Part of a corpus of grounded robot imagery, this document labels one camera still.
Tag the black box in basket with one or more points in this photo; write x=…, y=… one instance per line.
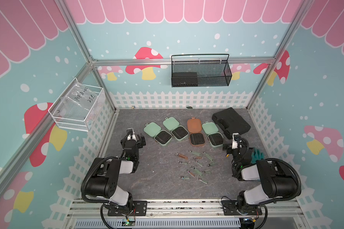
x=184, y=79

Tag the green case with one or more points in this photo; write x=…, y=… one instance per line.
x=215, y=138
x=157, y=133
x=177, y=130

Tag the black wire wall basket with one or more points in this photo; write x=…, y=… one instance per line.
x=211, y=69

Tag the brown nail clipper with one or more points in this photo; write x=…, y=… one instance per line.
x=181, y=156

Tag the brown case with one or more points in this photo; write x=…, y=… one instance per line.
x=196, y=136

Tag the front aluminium rail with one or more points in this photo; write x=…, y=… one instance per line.
x=187, y=208

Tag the black plastic tool case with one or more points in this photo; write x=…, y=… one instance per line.
x=231, y=122

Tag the clear plastic bag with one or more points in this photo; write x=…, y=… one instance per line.
x=81, y=104

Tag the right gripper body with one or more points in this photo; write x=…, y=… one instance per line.
x=231, y=150

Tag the green work glove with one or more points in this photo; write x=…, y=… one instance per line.
x=256, y=155

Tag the green nail clipper large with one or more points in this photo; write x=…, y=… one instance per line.
x=208, y=156

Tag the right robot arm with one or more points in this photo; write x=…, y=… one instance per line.
x=279, y=181

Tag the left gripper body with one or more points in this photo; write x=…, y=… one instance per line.
x=140, y=143

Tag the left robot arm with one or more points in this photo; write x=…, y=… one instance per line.
x=100, y=184

